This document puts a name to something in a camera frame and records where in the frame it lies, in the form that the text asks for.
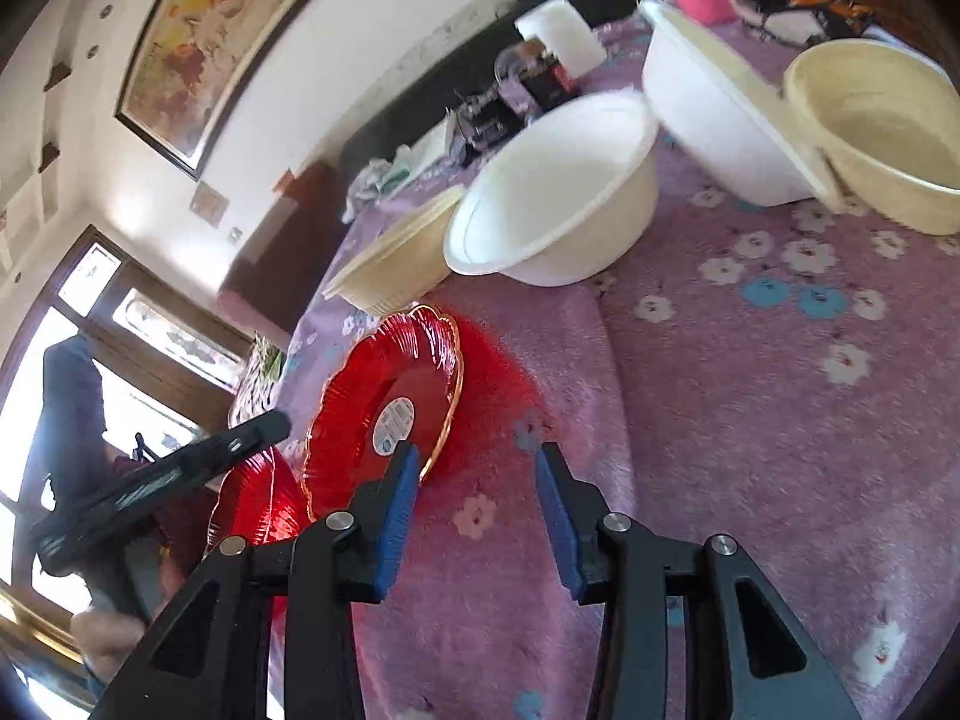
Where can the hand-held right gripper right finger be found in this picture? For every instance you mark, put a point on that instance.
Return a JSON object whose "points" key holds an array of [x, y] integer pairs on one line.
{"points": [[559, 525]]}

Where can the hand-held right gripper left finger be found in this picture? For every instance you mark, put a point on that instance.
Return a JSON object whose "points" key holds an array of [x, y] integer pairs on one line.
{"points": [[394, 521]]}

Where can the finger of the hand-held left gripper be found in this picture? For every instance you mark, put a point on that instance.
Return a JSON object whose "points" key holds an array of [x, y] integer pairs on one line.
{"points": [[247, 436]]}

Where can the red glass scalloped plate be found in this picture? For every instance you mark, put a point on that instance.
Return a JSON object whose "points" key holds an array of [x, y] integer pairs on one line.
{"points": [[360, 405], [259, 499]]}

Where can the cream plastic bowl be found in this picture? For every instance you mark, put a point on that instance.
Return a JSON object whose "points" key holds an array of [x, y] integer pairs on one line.
{"points": [[885, 142], [390, 262]]}

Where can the white plastic bowl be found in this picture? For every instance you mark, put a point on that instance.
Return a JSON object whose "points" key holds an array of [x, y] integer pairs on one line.
{"points": [[555, 187], [712, 112]]}

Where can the person's left forearm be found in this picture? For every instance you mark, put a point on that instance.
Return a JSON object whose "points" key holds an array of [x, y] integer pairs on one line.
{"points": [[67, 405]]}

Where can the person's left hand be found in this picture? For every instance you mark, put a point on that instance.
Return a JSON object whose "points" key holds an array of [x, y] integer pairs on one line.
{"points": [[105, 634]]}

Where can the wooden framed window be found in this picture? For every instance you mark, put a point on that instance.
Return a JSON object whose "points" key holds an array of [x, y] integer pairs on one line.
{"points": [[157, 360]]}

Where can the brown headboard panel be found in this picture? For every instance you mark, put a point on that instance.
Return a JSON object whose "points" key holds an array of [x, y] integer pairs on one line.
{"points": [[277, 255]]}

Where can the purple floral blanket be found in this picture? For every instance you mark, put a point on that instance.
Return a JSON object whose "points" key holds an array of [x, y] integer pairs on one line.
{"points": [[712, 390]]}

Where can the white crumpled cloth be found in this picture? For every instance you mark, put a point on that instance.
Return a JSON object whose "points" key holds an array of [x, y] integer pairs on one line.
{"points": [[367, 184]]}

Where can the black headboard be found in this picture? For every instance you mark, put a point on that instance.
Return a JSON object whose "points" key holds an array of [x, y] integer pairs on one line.
{"points": [[420, 82]]}

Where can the black red cylindrical device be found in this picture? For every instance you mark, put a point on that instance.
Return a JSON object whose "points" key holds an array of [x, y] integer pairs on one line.
{"points": [[547, 84]]}

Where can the white plastic jar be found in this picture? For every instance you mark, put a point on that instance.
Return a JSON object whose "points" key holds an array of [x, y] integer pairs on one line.
{"points": [[562, 34]]}

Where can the wall light switch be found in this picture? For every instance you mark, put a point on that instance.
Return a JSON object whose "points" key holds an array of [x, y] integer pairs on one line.
{"points": [[210, 205]]}

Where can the framed wall painting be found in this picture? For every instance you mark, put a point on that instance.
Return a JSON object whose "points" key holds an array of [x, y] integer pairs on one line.
{"points": [[210, 30]]}

